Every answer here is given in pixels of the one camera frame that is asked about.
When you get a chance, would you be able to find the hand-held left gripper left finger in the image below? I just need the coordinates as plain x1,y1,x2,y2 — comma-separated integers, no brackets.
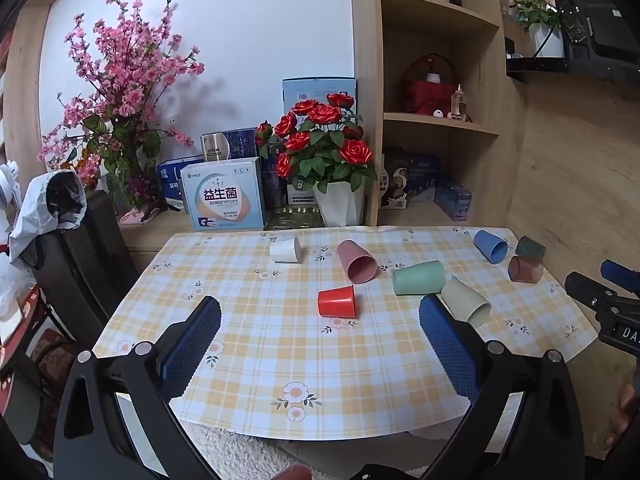
52,296,223,480

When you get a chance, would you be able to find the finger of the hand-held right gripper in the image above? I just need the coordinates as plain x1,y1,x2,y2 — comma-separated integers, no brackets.
564,271,621,313
600,259,640,291

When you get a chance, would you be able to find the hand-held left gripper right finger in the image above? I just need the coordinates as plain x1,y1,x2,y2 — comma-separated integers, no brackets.
417,294,586,480

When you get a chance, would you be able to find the pale beige cup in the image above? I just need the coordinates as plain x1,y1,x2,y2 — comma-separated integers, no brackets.
440,278,492,327

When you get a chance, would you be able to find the brown cup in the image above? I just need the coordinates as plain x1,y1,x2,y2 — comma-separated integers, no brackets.
508,255,544,284

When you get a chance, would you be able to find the dark green cup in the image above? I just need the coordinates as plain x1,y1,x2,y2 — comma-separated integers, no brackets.
515,235,547,262

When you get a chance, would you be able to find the mint green cup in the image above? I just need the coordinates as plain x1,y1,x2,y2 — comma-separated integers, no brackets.
392,260,446,296

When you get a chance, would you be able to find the blue cup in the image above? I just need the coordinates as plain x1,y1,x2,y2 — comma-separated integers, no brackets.
473,229,509,264

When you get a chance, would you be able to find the red cup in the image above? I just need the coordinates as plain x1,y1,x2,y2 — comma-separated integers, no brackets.
317,285,357,319

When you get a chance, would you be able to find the pink cup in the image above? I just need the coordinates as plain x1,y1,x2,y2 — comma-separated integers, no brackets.
336,239,378,284

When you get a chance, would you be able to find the white cup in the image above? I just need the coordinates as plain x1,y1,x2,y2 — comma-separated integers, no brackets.
269,235,302,265

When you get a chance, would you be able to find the person's right hand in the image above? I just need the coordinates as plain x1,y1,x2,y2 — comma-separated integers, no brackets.
604,370,640,453

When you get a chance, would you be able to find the cream shaggy rug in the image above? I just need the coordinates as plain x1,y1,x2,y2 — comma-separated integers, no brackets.
187,421,321,480

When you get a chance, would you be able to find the yellow checked floral tablecloth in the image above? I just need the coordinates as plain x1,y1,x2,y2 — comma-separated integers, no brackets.
92,226,598,442

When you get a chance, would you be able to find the black chair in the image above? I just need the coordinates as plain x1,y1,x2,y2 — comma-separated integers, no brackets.
20,190,141,341

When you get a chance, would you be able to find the purple box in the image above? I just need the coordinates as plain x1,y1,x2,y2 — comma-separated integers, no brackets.
434,180,473,222

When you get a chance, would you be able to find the white and blue carton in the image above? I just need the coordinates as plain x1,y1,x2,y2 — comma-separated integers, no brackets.
180,157,266,232

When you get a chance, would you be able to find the gold metal tray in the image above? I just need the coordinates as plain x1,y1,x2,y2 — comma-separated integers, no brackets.
263,205,326,231

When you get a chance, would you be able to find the blue milk carton box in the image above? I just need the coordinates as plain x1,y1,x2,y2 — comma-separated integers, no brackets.
157,157,206,212

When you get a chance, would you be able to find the dark blue patterned box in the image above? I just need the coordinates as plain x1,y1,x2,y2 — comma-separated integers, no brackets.
260,144,288,211

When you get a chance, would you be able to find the dark blue snack box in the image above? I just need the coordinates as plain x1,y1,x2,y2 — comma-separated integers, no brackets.
378,147,442,209

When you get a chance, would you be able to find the white plastic bag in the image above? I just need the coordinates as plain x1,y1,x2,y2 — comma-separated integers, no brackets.
0,260,40,322

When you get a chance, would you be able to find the box with flask picture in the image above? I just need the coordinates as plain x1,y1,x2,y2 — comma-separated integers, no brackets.
201,127,259,163

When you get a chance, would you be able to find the grey white jacket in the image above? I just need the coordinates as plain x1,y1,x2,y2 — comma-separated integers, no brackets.
8,170,88,262

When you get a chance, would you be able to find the clear perfume bottle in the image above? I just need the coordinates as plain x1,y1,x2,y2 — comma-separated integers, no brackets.
448,84,469,122

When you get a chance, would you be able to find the red rose plant white pot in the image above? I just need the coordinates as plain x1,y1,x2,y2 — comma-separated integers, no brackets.
255,92,378,227

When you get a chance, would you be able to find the white desk fan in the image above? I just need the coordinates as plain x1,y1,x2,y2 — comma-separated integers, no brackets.
0,161,23,211

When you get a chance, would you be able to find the pink blossom artificial plant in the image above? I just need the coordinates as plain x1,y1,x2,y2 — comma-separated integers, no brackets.
37,0,206,226

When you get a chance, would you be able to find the peach flowers white pot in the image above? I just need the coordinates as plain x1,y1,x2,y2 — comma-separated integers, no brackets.
509,0,570,59

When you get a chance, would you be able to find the wooden shelf unit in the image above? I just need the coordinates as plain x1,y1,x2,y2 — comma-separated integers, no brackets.
348,0,531,228

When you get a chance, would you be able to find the tall light blue box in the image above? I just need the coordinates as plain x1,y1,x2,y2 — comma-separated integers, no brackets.
282,77,357,116

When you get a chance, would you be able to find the red basket with handle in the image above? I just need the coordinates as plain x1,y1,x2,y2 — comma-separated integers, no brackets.
401,53,458,116

